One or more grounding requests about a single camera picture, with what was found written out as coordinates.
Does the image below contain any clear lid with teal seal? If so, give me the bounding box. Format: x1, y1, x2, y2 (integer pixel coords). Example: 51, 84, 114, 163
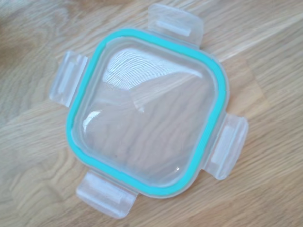
49, 4, 249, 220

